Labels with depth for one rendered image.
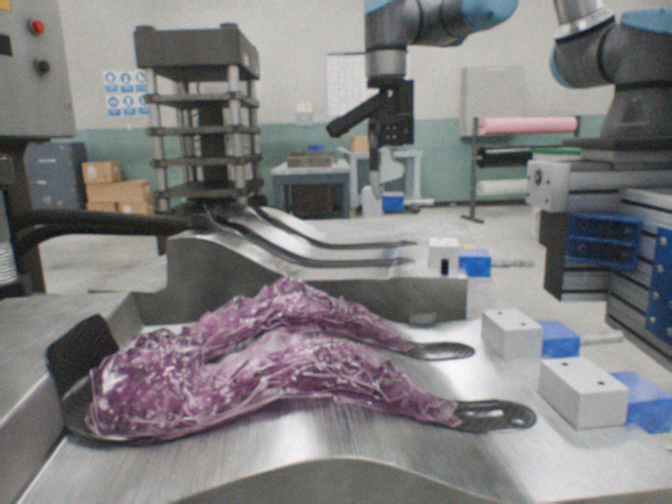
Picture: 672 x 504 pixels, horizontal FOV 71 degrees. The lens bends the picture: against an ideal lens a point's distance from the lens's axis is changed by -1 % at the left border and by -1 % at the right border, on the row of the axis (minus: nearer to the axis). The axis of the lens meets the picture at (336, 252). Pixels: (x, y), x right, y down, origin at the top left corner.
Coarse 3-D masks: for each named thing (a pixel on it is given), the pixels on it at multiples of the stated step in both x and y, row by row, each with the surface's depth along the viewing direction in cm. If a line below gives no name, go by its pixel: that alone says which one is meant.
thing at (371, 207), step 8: (368, 192) 88; (368, 200) 88; (376, 200) 88; (384, 200) 88; (392, 200) 88; (400, 200) 87; (408, 200) 89; (416, 200) 89; (424, 200) 88; (432, 200) 88; (368, 208) 89; (376, 208) 88; (384, 208) 88; (392, 208) 88; (400, 208) 88; (368, 216) 89; (376, 216) 89
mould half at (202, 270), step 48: (192, 240) 60; (240, 240) 63; (288, 240) 71; (336, 240) 80; (384, 240) 77; (96, 288) 65; (144, 288) 64; (192, 288) 61; (240, 288) 60; (336, 288) 58; (384, 288) 56; (432, 288) 55
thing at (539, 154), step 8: (536, 152) 484; (544, 152) 466; (552, 152) 452; (560, 152) 438; (568, 152) 425; (576, 152) 413; (536, 160) 491; (544, 160) 471; (552, 160) 456; (560, 160) 442; (536, 208) 498; (536, 216) 500; (536, 224) 502; (536, 232) 504
